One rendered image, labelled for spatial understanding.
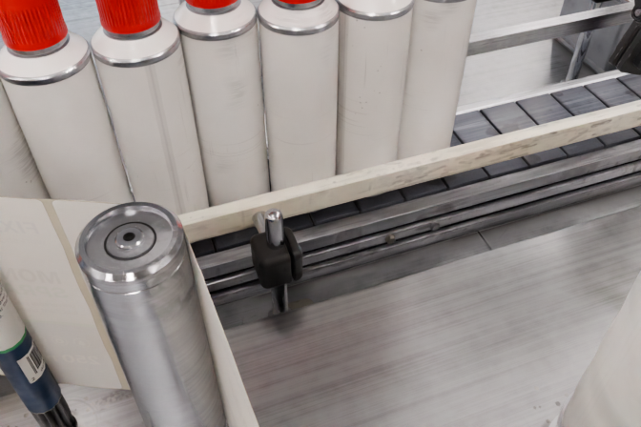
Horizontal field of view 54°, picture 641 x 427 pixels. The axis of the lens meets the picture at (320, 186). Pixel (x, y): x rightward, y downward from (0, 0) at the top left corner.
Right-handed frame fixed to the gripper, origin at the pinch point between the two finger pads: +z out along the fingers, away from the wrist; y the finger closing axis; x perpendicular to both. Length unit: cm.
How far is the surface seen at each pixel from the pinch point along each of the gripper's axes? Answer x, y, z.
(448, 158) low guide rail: -17.9, 4.3, 9.7
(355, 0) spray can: -29.1, 1.6, -0.2
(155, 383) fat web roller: -42.9, 20.7, 9.8
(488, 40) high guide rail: -12.8, -3.3, 2.9
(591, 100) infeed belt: 1.1, -1.9, 6.4
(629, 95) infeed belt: 4.7, -1.3, 5.1
